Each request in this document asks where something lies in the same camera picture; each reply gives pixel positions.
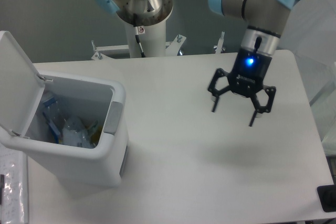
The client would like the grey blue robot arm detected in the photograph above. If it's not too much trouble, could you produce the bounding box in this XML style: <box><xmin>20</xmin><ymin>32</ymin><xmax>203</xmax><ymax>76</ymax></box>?
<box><xmin>94</xmin><ymin>0</ymin><xmax>295</xmax><ymax>114</ymax></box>

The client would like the black device at edge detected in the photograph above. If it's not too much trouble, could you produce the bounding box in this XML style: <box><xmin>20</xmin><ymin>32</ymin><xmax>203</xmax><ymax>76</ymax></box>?
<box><xmin>317</xmin><ymin>185</ymin><xmax>335</xmax><ymax>212</ymax></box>

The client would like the white pedestal foot frame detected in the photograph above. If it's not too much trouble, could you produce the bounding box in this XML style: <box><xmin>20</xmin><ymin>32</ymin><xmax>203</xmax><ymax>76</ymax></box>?
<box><xmin>91</xmin><ymin>34</ymin><xmax>187</xmax><ymax>60</ymax></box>

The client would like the crushed clear plastic bottle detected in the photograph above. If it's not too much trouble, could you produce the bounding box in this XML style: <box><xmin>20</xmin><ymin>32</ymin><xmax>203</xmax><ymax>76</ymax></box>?
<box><xmin>41</xmin><ymin>91</ymin><xmax>97</xmax><ymax>148</ymax></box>

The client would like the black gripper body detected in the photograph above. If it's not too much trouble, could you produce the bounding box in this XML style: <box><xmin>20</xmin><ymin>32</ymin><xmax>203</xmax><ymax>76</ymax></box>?
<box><xmin>227</xmin><ymin>48</ymin><xmax>272</xmax><ymax>98</ymax></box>

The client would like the colourful snack wrapper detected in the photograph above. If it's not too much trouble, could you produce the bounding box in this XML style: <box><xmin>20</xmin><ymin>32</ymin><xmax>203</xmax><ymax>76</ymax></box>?
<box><xmin>43</xmin><ymin>112</ymin><xmax>61</xmax><ymax>144</ymax></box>

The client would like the white trash can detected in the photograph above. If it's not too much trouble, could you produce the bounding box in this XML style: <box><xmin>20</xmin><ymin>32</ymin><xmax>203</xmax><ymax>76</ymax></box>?
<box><xmin>1</xmin><ymin>71</ymin><xmax>129</xmax><ymax>187</ymax></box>

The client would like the white trash can lid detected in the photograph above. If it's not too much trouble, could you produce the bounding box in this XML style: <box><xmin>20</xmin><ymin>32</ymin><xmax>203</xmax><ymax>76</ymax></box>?
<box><xmin>1</xmin><ymin>31</ymin><xmax>54</xmax><ymax>141</ymax></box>

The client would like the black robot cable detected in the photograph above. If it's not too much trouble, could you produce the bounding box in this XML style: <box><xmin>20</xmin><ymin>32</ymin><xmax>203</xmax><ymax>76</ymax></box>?
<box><xmin>132</xmin><ymin>13</ymin><xmax>146</xmax><ymax>58</ymax></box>

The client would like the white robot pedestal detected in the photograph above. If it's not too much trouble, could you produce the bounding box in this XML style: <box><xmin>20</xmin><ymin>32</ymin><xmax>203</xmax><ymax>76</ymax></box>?
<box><xmin>123</xmin><ymin>21</ymin><xmax>166</xmax><ymax>58</ymax></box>

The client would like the white paper notebook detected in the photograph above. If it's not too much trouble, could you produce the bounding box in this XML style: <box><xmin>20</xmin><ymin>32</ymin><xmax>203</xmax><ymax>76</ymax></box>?
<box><xmin>1</xmin><ymin>145</ymin><xmax>29</xmax><ymax>223</ymax></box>

